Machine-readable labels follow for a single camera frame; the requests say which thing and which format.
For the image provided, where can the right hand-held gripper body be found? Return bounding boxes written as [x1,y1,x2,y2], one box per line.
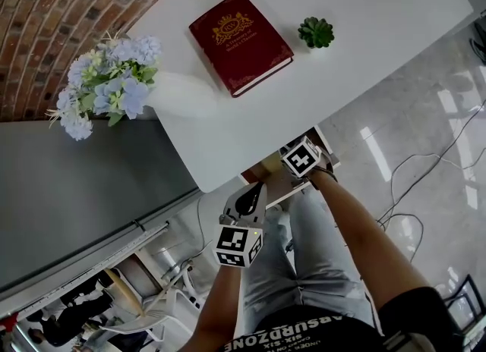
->
[279,135,324,180]

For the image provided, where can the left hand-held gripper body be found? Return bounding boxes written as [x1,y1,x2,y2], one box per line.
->
[212,212,266,269]

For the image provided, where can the wooden drawer with white front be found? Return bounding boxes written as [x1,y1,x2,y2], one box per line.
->
[238,125,342,209]

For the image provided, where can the person's left forearm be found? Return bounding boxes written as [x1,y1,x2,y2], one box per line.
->
[181,262,248,352]

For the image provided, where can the person's right forearm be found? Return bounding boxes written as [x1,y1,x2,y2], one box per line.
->
[301,166,432,308]

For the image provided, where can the person's light grey jeans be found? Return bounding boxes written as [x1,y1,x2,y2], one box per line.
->
[242,187,379,328]

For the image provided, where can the white plastic chair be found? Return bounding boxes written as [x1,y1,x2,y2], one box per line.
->
[144,266,204,344]

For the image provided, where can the white desk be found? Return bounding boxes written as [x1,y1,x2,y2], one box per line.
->
[125,0,475,194]

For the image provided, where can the wooden chair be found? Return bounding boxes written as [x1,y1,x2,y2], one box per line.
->
[100,266,153,321]

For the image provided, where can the person's black printed t-shirt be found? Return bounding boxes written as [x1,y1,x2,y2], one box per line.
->
[216,285,468,352]

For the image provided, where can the small green succulent plant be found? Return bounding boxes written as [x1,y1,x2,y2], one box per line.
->
[297,16,335,50]

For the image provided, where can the dark red hardcover book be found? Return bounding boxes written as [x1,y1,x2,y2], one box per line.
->
[188,0,295,99]

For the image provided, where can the grey refrigerator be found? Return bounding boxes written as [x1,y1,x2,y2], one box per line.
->
[0,118,202,321]

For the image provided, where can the pale blue flower bouquet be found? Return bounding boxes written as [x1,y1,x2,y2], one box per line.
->
[45,31,163,142]

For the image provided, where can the black clothing pile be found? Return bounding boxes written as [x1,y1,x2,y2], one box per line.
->
[26,278,115,347]

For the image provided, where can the black floor cable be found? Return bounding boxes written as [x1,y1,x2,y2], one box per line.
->
[375,99,486,256]

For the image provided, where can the black metal frame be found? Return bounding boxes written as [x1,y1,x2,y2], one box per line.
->
[443,274,486,344]

